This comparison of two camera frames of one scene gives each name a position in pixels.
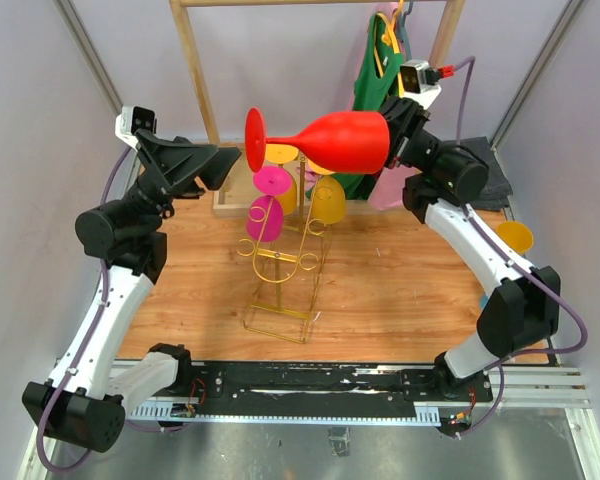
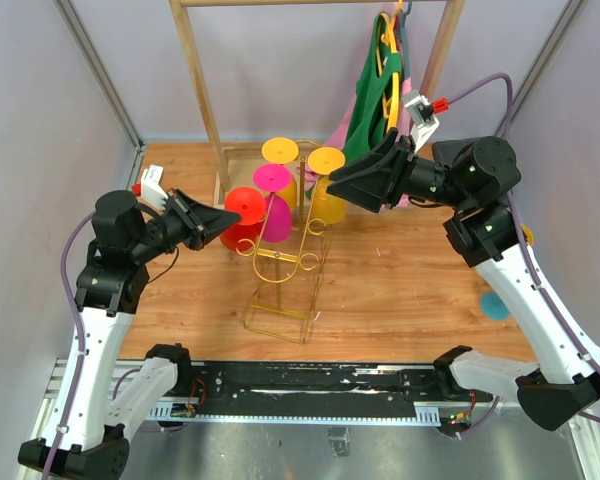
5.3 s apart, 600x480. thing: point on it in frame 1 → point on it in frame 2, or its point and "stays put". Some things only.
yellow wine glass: x=329 y=197 stays put
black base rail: x=325 y=384 stays put
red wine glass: x=356 y=142 → x=246 y=232
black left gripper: x=180 y=159 → x=201 y=222
